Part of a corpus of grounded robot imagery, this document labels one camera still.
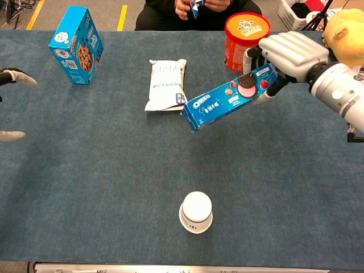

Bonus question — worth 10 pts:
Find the bystander right hand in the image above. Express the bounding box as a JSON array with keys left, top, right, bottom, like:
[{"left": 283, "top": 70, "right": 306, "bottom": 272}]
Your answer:
[{"left": 175, "top": 0, "right": 195, "bottom": 20}]

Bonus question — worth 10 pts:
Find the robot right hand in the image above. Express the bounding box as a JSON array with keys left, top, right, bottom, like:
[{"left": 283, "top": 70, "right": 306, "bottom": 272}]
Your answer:
[{"left": 243, "top": 31, "right": 330, "bottom": 105}]

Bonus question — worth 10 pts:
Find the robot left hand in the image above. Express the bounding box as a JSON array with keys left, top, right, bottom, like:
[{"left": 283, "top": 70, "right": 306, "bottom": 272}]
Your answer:
[{"left": 0, "top": 67, "right": 38, "bottom": 142}]

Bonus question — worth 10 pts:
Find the bystander left hand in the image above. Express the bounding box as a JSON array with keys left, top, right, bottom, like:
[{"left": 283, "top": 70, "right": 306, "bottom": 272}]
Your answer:
[{"left": 204, "top": 0, "right": 231, "bottom": 13}]

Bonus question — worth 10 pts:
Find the blue white toy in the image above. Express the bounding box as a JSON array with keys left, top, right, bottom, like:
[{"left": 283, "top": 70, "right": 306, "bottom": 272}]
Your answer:
[{"left": 189, "top": 0, "right": 208, "bottom": 19}]

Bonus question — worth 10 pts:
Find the blue Oreo cookie box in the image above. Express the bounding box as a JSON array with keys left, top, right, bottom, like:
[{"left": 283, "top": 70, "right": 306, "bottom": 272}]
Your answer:
[{"left": 181, "top": 64, "right": 279, "bottom": 133}]

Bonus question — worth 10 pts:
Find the blue chocolate chip cookie box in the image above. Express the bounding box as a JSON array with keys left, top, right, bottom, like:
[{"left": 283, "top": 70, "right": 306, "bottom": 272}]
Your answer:
[{"left": 48, "top": 6, "right": 105, "bottom": 85}]

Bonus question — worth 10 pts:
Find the seated person in black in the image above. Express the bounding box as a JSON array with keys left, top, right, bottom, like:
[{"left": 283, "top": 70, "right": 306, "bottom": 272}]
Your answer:
[{"left": 135, "top": 0, "right": 262, "bottom": 31}]

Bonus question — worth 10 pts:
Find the white plastic basket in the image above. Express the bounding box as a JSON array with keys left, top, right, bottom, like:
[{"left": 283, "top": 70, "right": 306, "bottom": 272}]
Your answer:
[{"left": 277, "top": 0, "right": 344, "bottom": 31}]

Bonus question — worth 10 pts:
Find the orange round snack canister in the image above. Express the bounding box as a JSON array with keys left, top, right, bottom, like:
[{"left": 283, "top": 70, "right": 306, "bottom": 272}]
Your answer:
[{"left": 224, "top": 11, "right": 271, "bottom": 72}]

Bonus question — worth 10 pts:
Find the black tripod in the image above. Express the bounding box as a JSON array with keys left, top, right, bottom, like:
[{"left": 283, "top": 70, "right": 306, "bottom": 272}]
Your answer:
[{"left": 301, "top": 0, "right": 336, "bottom": 31}]

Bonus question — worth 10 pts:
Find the yellow plush toy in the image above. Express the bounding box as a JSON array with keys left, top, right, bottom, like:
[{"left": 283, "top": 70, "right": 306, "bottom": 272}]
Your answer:
[{"left": 322, "top": 8, "right": 364, "bottom": 68}]

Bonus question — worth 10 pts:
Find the yellow floor tape strip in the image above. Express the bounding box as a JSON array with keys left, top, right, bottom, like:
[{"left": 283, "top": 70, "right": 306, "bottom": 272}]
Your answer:
[{"left": 26, "top": 0, "right": 46, "bottom": 31}]

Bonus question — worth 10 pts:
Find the white milk pouch bag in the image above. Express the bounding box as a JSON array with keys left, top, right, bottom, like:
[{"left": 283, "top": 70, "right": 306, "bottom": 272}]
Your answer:
[{"left": 144, "top": 59, "right": 188, "bottom": 112}]

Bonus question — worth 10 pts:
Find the teal felt table cloth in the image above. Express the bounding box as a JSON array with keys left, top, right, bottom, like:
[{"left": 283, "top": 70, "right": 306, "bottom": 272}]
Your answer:
[{"left": 0, "top": 30, "right": 364, "bottom": 264}]

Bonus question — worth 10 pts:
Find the white paper cup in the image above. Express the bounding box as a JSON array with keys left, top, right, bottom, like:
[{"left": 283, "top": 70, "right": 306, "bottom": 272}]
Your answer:
[{"left": 178, "top": 191, "right": 213, "bottom": 234}]

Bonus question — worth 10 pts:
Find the black cable bundle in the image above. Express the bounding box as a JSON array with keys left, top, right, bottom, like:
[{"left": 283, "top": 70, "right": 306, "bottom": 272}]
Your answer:
[{"left": 0, "top": 0, "right": 36, "bottom": 26}]

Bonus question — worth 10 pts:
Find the aluminium profile rail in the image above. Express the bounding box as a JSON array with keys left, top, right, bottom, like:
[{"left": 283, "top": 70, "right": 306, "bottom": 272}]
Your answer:
[{"left": 34, "top": 263, "right": 330, "bottom": 273}]

